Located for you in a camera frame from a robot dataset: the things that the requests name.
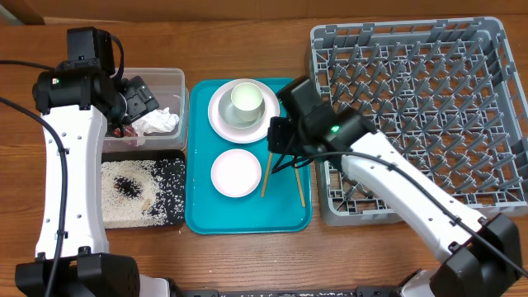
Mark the black plastic tray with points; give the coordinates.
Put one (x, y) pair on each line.
(169, 156)

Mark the pale green paper cup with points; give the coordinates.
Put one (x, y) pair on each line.
(247, 100)

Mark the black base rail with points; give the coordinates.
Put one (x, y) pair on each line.
(360, 291)

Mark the red snack wrapper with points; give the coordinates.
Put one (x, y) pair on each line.
(126, 134)

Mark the grey shallow bowl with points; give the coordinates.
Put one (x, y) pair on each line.
(227, 112)

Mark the wooden chopstick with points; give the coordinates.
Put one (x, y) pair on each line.
(267, 173)
(300, 188)

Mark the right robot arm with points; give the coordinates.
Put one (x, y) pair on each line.
(478, 256)

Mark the teal serving tray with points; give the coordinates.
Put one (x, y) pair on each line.
(209, 212)

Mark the white napkin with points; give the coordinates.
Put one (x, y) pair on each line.
(157, 121)

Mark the spilled rice pile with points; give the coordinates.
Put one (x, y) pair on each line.
(132, 198)

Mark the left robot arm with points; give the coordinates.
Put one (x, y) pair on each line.
(78, 102)

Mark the grey dishwasher rack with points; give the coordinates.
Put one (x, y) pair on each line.
(446, 93)

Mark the clear plastic storage bin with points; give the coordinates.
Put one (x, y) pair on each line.
(168, 86)

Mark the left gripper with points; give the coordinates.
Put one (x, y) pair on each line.
(140, 97)

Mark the white round plate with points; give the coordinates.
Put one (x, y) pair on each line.
(243, 136)

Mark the pink bowl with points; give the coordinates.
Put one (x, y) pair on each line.
(236, 173)

